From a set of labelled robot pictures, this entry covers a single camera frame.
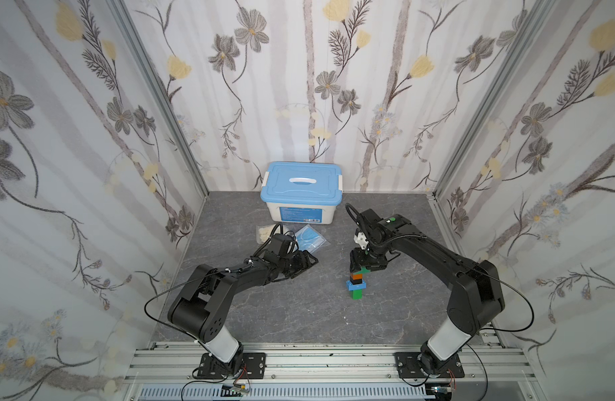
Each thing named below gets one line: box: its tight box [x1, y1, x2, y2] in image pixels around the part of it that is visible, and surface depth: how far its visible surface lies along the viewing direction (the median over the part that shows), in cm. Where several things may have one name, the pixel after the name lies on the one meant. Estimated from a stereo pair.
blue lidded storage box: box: [259, 161, 344, 225], surface depth 103 cm
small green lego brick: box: [349, 289, 364, 300], surface depth 85 cm
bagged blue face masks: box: [294, 223, 331, 254], surface depth 106 cm
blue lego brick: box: [345, 279, 367, 291], surface depth 84 cm
